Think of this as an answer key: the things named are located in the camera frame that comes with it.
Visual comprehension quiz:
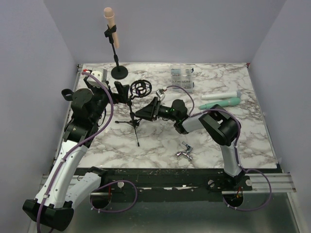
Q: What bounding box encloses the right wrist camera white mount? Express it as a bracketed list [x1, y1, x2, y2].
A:
[156, 88, 167, 101]

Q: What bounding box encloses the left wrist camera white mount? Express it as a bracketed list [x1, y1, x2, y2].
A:
[83, 68, 107, 88]

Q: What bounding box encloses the green microphone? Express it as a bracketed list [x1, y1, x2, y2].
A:
[199, 97, 241, 110]

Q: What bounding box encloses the chrome faucet tap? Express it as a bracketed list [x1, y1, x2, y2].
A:
[176, 141, 193, 161]

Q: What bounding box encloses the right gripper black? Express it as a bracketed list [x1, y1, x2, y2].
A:
[136, 96, 178, 121]

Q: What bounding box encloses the clear plastic screw box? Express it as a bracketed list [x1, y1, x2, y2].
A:
[169, 65, 194, 93]

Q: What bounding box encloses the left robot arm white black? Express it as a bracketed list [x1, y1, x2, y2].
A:
[22, 82, 130, 232]

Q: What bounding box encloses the black tripod shock-mount stand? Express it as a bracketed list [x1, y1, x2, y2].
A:
[115, 80, 153, 147]

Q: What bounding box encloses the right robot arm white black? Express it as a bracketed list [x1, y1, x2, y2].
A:
[135, 97, 245, 190]

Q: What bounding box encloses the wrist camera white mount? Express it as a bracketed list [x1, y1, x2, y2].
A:
[83, 68, 107, 88]
[156, 88, 167, 101]

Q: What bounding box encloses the aluminium frame rail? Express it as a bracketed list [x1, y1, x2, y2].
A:
[249, 173, 296, 193]

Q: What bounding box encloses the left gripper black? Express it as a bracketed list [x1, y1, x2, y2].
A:
[85, 77, 129, 123]

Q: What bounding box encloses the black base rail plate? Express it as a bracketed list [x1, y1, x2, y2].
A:
[72, 166, 253, 203]

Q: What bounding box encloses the white microphone grey mesh head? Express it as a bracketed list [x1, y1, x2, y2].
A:
[201, 91, 242, 100]

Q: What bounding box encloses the black tall round-base stand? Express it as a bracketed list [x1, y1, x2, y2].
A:
[104, 25, 128, 80]

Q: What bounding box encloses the peach microphone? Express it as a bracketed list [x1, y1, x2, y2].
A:
[104, 7, 120, 49]

